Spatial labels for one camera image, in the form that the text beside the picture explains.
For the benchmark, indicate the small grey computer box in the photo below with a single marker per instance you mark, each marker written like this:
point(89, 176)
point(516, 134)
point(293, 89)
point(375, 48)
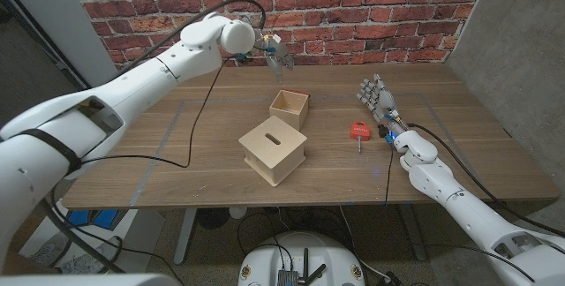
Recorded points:
point(288, 278)

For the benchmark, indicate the dark round floor object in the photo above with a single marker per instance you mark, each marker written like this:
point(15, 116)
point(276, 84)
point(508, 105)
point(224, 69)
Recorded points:
point(212, 219)

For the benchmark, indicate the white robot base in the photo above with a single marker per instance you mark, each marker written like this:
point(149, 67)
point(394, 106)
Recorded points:
point(318, 255)

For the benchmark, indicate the person with grey sneakers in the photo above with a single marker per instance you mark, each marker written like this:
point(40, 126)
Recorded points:
point(88, 255)

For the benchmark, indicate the red block with metal pin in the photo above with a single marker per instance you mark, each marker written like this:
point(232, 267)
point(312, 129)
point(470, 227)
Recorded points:
point(359, 131)

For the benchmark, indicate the white robot torso edge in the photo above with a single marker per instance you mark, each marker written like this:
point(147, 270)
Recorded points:
point(88, 280)

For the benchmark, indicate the red brick printed backdrop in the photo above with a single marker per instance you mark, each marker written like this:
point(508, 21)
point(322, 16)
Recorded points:
point(353, 12)

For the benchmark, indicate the wooden drawer with red front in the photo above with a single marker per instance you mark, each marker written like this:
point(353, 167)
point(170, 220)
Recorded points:
point(289, 109)

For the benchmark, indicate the white table leg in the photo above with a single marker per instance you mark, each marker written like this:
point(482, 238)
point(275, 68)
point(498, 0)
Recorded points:
point(185, 233)

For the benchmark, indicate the grey table leg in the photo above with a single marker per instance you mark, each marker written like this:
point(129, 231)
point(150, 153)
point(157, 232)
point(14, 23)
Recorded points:
point(415, 237)

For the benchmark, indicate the wooden box with slot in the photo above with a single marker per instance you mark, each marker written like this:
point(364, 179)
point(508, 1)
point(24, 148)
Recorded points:
point(273, 155)

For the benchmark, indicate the straight black antenna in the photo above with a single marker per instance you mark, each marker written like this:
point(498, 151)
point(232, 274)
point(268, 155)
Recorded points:
point(305, 264)

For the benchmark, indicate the blue foot pedal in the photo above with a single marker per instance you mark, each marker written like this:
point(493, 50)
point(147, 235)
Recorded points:
point(79, 218)
point(105, 218)

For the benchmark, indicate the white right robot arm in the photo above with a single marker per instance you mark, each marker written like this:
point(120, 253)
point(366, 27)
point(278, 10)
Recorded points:
point(463, 206)

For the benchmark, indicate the white round table foot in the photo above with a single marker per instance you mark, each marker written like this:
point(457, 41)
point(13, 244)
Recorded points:
point(238, 212)

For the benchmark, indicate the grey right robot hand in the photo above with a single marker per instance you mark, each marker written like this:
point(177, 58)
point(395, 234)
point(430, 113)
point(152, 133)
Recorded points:
point(383, 100)

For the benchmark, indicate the black floor plug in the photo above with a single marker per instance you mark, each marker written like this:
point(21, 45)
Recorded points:
point(393, 279)

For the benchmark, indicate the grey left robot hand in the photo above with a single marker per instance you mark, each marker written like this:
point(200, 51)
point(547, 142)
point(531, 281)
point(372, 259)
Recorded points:
point(276, 54)

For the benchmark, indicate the tilted black antenna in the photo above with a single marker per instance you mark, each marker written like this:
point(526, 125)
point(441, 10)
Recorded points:
point(318, 273)

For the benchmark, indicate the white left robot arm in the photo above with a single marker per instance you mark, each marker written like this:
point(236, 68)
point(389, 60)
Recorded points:
point(132, 83)

